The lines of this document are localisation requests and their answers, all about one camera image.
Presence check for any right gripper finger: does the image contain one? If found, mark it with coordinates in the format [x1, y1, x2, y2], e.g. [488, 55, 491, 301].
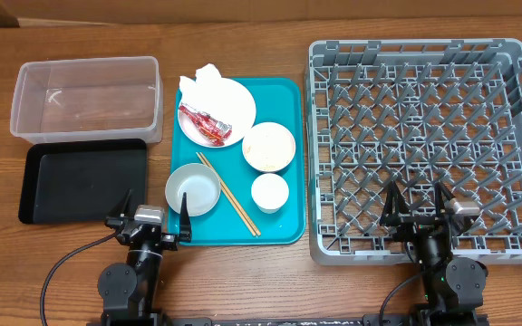
[433, 181, 454, 216]
[379, 181, 410, 225]

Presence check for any red snack wrapper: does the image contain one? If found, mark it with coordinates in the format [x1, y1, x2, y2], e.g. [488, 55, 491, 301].
[179, 104, 232, 147]

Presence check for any white cup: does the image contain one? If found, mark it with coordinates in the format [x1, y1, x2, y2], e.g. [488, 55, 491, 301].
[251, 173, 289, 214]

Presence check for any white napkin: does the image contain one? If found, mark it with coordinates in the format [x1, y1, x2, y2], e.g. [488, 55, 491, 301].
[179, 63, 223, 111]

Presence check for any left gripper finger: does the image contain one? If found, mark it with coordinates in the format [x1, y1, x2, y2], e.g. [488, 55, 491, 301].
[179, 192, 192, 243]
[108, 188, 132, 218]

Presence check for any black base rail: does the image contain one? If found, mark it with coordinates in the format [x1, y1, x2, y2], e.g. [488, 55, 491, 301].
[86, 314, 489, 326]

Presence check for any grey shallow bowl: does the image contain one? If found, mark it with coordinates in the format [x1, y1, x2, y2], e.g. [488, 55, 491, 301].
[165, 163, 221, 216]

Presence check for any white round plate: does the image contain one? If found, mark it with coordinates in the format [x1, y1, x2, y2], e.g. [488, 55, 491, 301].
[177, 78, 256, 148]

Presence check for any clear plastic bin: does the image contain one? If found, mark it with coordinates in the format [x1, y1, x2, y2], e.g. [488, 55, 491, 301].
[10, 56, 164, 144]

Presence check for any black tray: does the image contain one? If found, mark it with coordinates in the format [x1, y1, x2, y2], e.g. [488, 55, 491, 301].
[18, 139, 148, 225]

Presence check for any wooden chopstick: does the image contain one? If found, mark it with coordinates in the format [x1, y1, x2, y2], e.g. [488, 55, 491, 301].
[195, 152, 258, 238]
[198, 151, 262, 236]

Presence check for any grey dish rack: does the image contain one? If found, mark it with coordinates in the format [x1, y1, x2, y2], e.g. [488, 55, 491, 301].
[305, 38, 522, 265]

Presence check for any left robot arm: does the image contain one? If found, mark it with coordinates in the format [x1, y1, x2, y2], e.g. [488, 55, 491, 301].
[98, 191, 192, 325]

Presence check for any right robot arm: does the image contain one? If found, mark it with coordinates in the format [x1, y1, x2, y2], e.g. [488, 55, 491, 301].
[378, 181, 488, 325]

